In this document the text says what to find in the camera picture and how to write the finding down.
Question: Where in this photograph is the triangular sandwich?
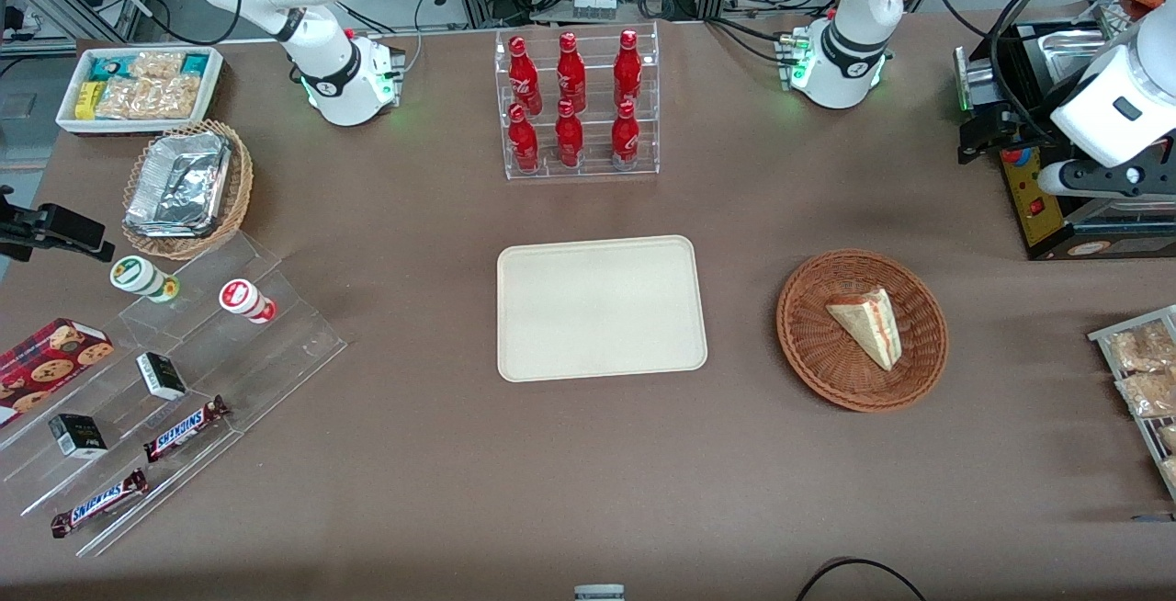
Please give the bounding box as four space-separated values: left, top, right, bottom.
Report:
825 287 898 372

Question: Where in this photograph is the oval light wicker basket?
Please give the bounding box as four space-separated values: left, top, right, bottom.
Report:
121 119 255 262

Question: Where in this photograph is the round brown wicker basket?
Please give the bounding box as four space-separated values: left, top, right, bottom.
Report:
776 250 949 414

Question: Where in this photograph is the beige plastic tray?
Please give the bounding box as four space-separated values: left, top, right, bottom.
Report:
497 235 708 383

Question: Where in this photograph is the green lid cup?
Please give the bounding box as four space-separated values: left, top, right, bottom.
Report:
109 255 181 304

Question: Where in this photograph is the black food warmer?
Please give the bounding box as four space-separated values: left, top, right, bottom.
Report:
954 0 1176 262

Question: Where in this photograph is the white rectangular snack bin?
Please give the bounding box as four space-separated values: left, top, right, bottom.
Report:
55 46 225 138

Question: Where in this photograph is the aluminium foil container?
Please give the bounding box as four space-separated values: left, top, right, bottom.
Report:
124 130 233 240

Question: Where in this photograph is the red cookie box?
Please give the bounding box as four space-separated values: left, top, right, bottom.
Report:
0 318 116 428

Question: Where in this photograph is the large clear cracker bag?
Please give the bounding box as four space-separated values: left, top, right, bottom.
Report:
96 74 205 120

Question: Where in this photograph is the small black box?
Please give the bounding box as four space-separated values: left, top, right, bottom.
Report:
136 352 188 402
48 414 109 460

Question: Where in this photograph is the small clear cracker bag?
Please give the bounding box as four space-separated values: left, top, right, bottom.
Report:
129 51 186 81

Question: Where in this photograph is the red lid cup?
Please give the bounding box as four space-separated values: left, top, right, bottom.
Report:
219 278 277 325

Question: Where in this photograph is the Snickers bar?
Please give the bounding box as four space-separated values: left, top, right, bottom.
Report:
51 468 150 539
142 396 231 464

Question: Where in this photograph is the clear acrylic step stand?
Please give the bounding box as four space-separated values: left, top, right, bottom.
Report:
0 232 348 559

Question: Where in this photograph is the red cola bottle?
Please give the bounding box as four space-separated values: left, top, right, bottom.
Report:
613 29 643 108
507 103 541 174
554 98 585 169
508 36 544 115
556 31 588 112
610 100 641 171

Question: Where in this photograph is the clear acrylic bottle rack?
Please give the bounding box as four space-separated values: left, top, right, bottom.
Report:
494 22 661 181

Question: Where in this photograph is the grey wire snack tray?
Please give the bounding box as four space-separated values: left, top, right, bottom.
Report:
1088 305 1176 503

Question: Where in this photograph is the black floor cable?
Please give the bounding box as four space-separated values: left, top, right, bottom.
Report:
795 557 929 601

